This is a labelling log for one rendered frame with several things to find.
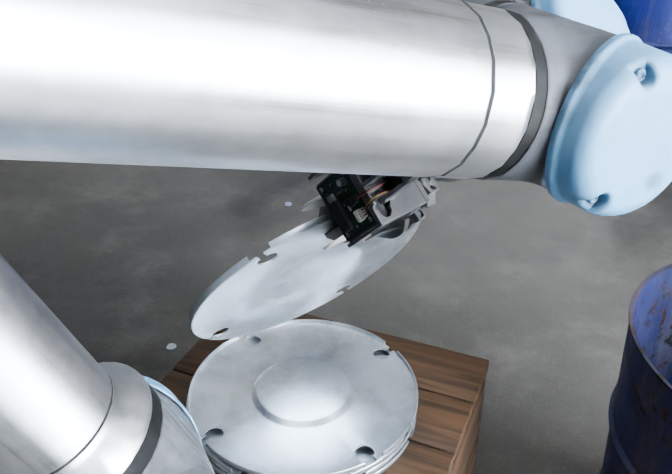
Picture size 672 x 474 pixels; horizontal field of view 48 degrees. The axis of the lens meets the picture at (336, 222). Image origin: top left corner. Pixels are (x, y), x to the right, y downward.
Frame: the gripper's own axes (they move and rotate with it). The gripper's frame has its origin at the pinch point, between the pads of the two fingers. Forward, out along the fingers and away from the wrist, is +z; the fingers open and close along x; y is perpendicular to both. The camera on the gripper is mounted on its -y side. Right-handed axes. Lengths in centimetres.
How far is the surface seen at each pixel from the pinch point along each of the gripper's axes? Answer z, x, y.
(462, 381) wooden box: 19.8, 24.7, -20.9
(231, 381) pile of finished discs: 31.7, 8.9, 2.9
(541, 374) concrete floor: 53, 41, -69
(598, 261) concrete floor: 62, 32, -118
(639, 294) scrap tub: 1.2, 25.9, -38.6
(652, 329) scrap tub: 7, 33, -46
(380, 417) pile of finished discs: 18.9, 21.7, -5.8
